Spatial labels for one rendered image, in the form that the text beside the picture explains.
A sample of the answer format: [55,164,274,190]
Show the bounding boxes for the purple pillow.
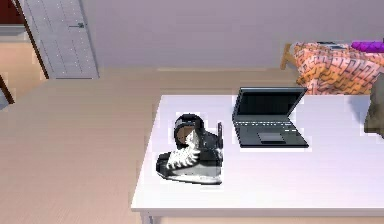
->
[350,40,384,54]

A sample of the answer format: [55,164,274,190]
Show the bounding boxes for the bed with orange patterned blanket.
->
[280,41,384,96]

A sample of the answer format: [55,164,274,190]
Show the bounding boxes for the black laptop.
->
[231,86,310,149]

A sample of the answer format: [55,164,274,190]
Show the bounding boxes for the white room door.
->
[20,0,100,80]

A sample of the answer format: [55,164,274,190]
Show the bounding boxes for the black ice skate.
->
[155,113,224,186]

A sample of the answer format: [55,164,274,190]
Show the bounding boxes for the grey-brown lumpy object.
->
[363,72,384,139]

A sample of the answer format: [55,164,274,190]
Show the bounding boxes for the white table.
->
[130,94,384,224]

